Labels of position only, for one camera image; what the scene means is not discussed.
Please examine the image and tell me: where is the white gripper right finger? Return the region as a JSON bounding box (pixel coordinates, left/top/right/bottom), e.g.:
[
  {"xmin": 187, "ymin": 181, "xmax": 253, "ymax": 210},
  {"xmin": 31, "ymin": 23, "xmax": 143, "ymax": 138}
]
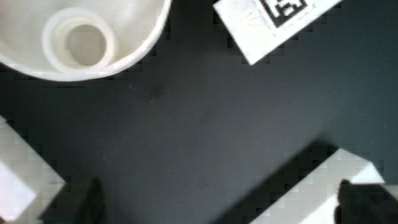
[{"xmin": 249, "ymin": 148, "xmax": 386, "ymax": 224}]

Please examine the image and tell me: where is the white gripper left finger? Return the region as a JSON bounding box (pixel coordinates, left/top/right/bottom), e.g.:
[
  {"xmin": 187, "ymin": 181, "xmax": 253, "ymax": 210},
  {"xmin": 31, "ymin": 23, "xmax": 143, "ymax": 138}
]
[{"xmin": 0, "ymin": 116, "xmax": 66, "ymax": 224}]

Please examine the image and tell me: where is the white round stool seat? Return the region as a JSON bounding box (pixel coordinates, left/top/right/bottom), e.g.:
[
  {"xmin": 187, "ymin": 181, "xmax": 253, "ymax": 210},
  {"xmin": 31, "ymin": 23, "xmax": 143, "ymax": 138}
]
[{"xmin": 0, "ymin": 0, "xmax": 173, "ymax": 82}]

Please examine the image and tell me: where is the white fiducial marker sheet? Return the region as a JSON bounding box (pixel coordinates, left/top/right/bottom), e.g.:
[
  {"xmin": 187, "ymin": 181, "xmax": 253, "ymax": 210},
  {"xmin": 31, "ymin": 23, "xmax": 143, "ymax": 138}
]
[{"xmin": 214, "ymin": 0, "xmax": 342, "ymax": 65}]

